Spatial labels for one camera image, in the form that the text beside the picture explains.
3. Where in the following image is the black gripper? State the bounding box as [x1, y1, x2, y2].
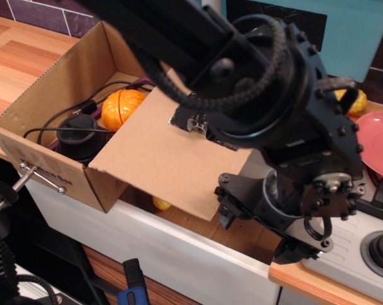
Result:
[215, 170, 333, 264]

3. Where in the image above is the brown cardboard box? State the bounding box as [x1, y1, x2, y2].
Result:
[0, 22, 251, 220]

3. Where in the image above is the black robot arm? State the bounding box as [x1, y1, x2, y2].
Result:
[83, 1, 364, 264]

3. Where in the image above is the white toy sink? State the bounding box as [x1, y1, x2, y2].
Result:
[18, 149, 283, 305]

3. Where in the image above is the yellow toy corn in sink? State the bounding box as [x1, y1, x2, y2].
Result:
[152, 196, 171, 210]

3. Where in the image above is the grey toy stove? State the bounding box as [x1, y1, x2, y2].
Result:
[301, 171, 383, 304]

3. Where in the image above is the black stove knob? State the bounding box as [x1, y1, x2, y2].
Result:
[361, 231, 383, 277]

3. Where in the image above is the pink plastic plate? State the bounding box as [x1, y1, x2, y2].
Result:
[357, 111, 383, 176]

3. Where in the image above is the yellow toy corn on counter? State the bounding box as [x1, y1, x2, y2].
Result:
[335, 89, 368, 114]

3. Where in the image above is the orange toy pumpkin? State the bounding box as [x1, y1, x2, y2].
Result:
[102, 90, 146, 132]

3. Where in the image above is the black round speaker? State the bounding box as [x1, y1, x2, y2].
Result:
[55, 114, 112, 166]

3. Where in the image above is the metal clamp screw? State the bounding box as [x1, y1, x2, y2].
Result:
[0, 160, 67, 195]

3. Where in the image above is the black taped handle on flap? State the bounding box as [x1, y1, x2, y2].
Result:
[169, 105, 238, 151]

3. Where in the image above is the blue black clamp handle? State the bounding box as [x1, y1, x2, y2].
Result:
[117, 259, 150, 305]

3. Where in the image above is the black braided cable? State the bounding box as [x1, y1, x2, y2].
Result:
[6, 272, 58, 305]

